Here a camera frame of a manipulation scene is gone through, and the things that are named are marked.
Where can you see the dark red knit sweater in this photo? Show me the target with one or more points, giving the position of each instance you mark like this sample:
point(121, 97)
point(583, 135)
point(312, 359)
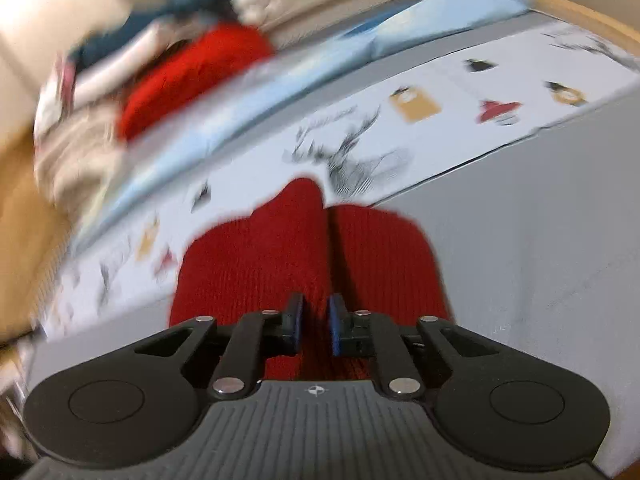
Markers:
point(240, 270)

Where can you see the pile of mixed clothes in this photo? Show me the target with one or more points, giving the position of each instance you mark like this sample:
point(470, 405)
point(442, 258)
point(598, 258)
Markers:
point(75, 160)

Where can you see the teal cloth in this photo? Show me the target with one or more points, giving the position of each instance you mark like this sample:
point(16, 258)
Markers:
point(125, 25)

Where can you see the bright red garment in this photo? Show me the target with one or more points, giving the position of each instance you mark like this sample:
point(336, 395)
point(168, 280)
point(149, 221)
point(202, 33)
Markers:
point(200, 75)

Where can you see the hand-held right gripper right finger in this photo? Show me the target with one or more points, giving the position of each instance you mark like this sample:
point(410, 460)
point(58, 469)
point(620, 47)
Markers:
point(334, 330)

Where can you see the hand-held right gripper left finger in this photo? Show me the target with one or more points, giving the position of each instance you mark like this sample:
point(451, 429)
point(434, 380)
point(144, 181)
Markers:
point(298, 325)

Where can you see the light blue cloth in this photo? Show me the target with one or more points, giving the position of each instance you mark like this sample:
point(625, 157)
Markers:
point(450, 5)

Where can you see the white printed sheet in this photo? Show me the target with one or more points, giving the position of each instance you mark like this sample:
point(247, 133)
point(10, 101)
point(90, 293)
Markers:
point(450, 125)

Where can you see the white fluffy cloth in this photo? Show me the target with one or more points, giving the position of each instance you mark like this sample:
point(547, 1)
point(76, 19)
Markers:
point(255, 0)

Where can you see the wooden bed frame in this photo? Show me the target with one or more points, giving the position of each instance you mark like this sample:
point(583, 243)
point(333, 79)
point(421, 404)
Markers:
point(590, 15)

